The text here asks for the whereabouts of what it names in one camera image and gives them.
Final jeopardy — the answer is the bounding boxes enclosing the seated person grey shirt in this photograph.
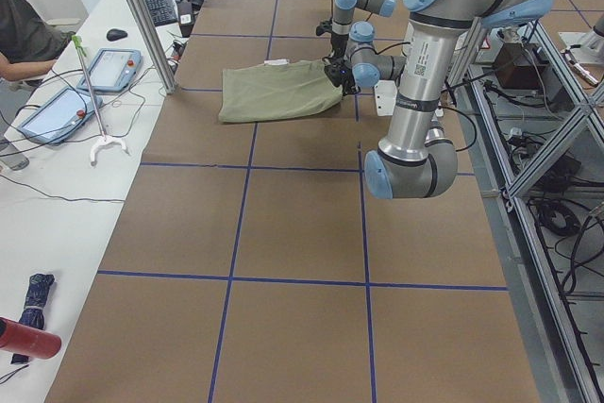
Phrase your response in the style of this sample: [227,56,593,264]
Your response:
[1,0,73,82]

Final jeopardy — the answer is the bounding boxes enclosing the lower teach pendant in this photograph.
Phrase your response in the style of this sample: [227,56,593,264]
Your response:
[17,88,102,144]

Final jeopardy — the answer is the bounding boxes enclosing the upper teach pendant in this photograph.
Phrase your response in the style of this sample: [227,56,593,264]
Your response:
[84,48,142,93]

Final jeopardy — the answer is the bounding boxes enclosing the dark folded umbrella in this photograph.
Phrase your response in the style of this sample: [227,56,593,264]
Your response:
[11,274,55,364]

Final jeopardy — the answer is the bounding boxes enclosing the black computer mouse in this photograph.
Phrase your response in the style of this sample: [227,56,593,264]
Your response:
[106,28,128,42]

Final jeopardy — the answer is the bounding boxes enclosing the aluminium frame post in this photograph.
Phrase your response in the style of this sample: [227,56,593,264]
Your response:
[126,0,176,94]

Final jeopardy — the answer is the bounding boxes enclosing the teach pendant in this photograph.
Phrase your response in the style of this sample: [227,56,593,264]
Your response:
[17,88,102,144]
[84,48,142,93]

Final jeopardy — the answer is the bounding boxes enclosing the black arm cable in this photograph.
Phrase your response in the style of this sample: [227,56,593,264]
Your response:
[372,42,478,154]

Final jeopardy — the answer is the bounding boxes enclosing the red bottle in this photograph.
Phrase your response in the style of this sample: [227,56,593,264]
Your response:
[1,318,62,360]

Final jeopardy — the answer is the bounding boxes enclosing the black keyboard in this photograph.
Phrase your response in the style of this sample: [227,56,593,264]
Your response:
[144,0,178,26]

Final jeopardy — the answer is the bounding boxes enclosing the white grabber stick tool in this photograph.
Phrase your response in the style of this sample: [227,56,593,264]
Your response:
[71,35,129,166]

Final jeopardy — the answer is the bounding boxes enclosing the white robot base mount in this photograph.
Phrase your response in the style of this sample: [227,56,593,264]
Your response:
[372,79,445,119]

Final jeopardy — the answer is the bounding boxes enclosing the brown box under frame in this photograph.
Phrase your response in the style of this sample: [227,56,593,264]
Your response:
[494,42,549,90]

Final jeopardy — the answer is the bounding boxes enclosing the sage green long-sleeve shirt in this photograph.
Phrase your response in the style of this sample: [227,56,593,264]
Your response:
[218,60,343,124]

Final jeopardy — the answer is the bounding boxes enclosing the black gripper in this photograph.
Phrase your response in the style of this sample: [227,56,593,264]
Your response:
[315,19,350,59]
[323,57,360,96]

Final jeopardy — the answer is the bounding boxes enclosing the white shirt hang tag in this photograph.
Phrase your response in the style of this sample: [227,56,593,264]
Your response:
[264,59,290,66]

